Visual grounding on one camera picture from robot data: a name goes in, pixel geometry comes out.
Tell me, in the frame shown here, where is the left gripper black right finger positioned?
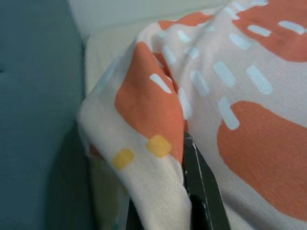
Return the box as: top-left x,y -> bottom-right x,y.
182,131 -> 232,230

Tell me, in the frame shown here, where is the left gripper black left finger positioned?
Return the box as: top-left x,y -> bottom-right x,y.
124,196 -> 143,230

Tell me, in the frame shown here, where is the pink pillow with orange spots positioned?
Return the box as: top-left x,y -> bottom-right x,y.
76,0 -> 307,230

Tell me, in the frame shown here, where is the teal upholstered headboard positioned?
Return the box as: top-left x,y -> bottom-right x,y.
0,0 -> 95,230

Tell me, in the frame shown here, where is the mattress with beige sheet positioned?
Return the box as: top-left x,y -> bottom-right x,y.
83,14 -> 154,96

